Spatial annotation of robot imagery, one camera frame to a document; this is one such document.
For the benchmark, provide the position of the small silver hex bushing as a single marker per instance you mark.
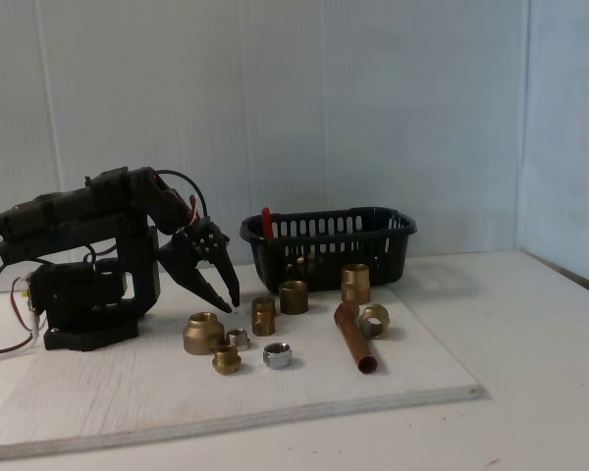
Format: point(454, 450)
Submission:
point(239, 338)

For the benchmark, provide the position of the white wooden board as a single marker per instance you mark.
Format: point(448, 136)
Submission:
point(127, 392)

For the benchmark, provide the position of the large brass reducer coupling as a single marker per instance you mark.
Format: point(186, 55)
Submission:
point(203, 336)

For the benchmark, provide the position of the black plastic slotted basket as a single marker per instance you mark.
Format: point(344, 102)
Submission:
point(373, 267)

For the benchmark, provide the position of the chrome hex nut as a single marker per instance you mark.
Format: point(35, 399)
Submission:
point(277, 357)

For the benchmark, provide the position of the small brass hex nipple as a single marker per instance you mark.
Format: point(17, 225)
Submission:
point(226, 360)

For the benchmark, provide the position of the brass male thread adapter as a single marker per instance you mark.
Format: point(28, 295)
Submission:
point(356, 282)

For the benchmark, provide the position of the dark brass sleeve coupling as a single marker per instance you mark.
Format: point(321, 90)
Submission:
point(293, 299)

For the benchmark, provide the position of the brass hex threaded fitting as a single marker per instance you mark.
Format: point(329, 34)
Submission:
point(262, 319)

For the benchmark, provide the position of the copper pipe piece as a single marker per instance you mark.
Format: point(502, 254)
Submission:
point(356, 343)

